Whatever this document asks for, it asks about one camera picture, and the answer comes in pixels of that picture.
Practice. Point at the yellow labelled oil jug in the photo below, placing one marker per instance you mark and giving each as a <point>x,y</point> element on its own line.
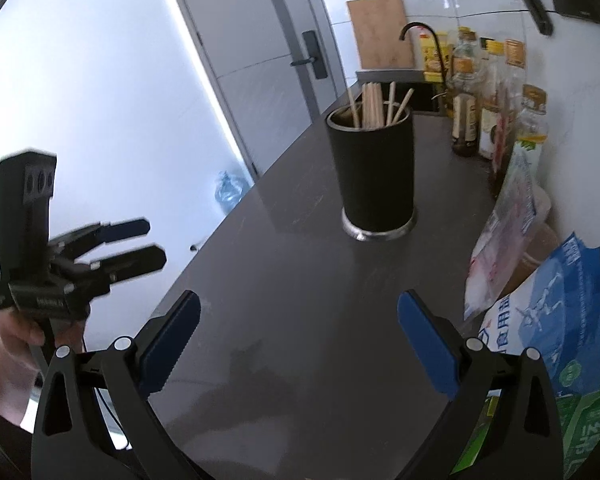
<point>432,57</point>

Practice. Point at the blue and white salt bag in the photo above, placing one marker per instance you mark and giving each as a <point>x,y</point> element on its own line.
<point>565,310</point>

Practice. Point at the clear jar brown contents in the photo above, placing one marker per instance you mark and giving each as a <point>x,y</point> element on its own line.
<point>535,255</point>

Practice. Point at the black cylindrical utensil holder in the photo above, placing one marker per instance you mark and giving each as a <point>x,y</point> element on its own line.
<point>375,175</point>

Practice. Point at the green sugar bag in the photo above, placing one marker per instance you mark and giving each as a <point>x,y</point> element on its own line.
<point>590,430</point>

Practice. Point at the bundle of wooden chopsticks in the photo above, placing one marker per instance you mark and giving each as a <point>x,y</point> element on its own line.
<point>372,105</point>

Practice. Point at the person's left hand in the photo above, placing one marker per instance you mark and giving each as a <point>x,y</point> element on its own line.
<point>15,332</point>

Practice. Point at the person's left forearm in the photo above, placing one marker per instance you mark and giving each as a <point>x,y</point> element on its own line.
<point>5,385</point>

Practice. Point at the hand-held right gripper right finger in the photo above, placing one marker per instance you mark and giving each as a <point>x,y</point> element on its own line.
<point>427,345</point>

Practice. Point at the wooden cutting board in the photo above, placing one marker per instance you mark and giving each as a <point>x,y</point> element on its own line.
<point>380,30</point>

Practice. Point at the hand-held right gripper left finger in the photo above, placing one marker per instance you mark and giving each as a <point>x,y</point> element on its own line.
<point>172,345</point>

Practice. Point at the black curved faucet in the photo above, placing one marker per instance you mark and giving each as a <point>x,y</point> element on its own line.
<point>441,60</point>

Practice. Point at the grey door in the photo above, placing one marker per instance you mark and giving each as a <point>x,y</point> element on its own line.
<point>250,35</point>

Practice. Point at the gold capped oil bottle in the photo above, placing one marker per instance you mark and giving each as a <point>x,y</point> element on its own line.
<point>532,120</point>

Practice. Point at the dark soy sauce bottle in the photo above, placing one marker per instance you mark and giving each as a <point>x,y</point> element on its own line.
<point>465,125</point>

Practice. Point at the green and pink printed packet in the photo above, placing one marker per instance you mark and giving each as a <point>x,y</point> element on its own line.
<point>522,180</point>

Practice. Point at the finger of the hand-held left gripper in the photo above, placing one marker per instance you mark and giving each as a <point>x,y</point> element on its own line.
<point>125,229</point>
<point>135,262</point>

